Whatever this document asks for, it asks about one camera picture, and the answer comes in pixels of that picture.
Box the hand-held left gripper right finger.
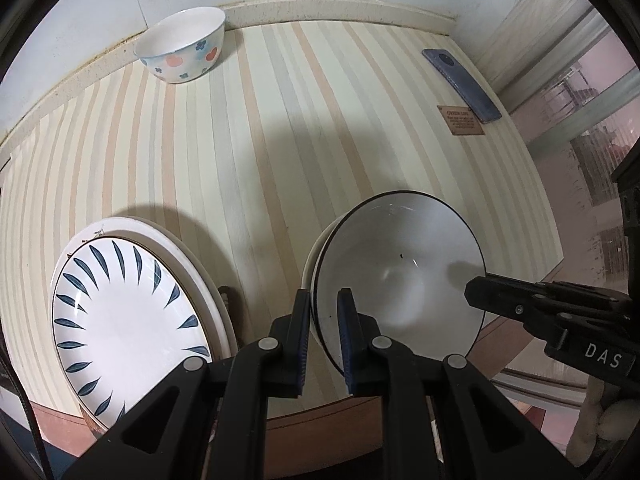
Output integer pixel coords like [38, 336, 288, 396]
[336, 287, 583, 480]

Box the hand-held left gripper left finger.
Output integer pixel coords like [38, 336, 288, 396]
[60, 287, 313, 480]

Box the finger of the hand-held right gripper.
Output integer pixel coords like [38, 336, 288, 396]
[464, 274, 633, 334]

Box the white plate with sprig print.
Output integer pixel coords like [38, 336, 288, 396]
[52, 222, 224, 363]
[62, 216, 236, 361]

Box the white bowl with black rim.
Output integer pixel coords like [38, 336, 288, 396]
[310, 191, 486, 378]

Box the blue leaf pattern plate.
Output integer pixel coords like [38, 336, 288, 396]
[51, 236, 212, 433]

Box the person's right forearm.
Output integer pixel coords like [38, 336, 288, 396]
[567, 375, 640, 467]

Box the small brown card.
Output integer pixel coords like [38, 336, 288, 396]
[436, 104, 485, 136]

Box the blue smartphone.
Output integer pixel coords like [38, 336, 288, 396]
[421, 48, 502, 124]

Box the white bowl with floral print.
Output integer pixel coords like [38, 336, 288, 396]
[134, 6, 226, 84]

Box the black cable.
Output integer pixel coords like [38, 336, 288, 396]
[0, 355, 53, 480]

